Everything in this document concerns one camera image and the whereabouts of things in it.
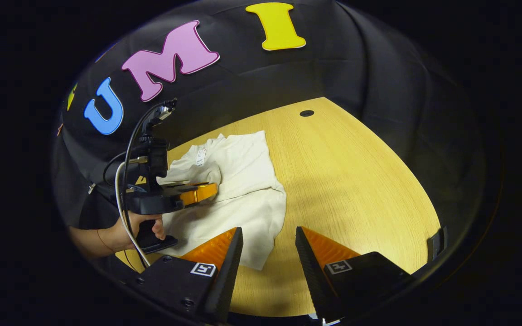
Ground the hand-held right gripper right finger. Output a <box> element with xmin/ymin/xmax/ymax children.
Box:
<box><xmin>295</xmin><ymin>226</ymin><xmax>413</xmax><ymax>322</ymax></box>

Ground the white garment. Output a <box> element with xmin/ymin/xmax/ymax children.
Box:
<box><xmin>157</xmin><ymin>130</ymin><xmax>287</xmax><ymax>271</ymax></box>

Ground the black backdrop cloth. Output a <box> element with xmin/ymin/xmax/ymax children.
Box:
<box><xmin>53</xmin><ymin>0</ymin><xmax>488</xmax><ymax>227</ymax></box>

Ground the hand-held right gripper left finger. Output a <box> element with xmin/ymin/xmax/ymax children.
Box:
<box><xmin>136</xmin><ymin>227</ymin><xmax>244</xmax><ymax>324</ymax></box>

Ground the black cable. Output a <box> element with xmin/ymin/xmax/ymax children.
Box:
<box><xmin>102</xmin><ymin>102</ymin><xmax>167</xmax><ymax>268</ymax></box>

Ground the black table edge clamp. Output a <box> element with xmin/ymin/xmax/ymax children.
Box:
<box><xmin>426</xmin><ymin>226</ymin><xmax>448</xmax><ymax>262</ymax></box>

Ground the white cable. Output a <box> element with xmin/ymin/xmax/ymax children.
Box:
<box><xmin>115</xmin><ymin>162</ymin><xmax>151</xmax><ymax>268</ymax></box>

